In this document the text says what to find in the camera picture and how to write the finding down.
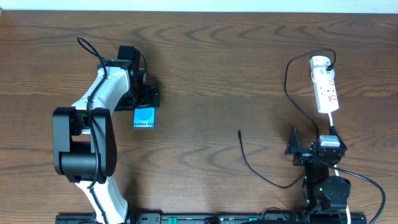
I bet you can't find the blue Galaxy smartphone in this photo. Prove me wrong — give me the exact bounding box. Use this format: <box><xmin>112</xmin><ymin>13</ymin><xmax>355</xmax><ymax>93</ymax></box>
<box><xmin>133</xmin><ymin>108</ymin><xmax>155</xmax><ymax>129</ymax></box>

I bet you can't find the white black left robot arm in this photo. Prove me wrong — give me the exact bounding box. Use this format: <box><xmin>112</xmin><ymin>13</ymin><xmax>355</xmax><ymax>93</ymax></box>
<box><xmin>52</xmin><ymin>45</ymin><xmax>160</xmax><ymax>223</ymax></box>

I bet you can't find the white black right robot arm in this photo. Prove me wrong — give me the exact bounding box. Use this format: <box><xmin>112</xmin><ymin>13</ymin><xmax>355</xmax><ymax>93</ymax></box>
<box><xmin>285</xmin><ymin>126</ymin><xmax>351</xmax><ymax>213</ymax></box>

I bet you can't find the white power strip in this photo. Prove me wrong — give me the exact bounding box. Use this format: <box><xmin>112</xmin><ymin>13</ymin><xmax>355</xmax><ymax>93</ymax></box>
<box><xmin>310</xmin><ymin>55</ymin><xmax>339</xmax><ymax>114</ymax></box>

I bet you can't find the white power strip cord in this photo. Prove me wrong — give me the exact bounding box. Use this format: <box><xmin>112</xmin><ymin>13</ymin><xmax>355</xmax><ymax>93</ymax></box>
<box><xmin>327</xmin><ymin>112</ymin><xmax>352</xmax><ymax>224</ymax></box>

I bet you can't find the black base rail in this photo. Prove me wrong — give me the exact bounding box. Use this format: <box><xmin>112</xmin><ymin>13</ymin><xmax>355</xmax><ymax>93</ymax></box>
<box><xmin>55</xmin><ymin>212</ymin><xmax>368</xmax><ymax>224</ymax></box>

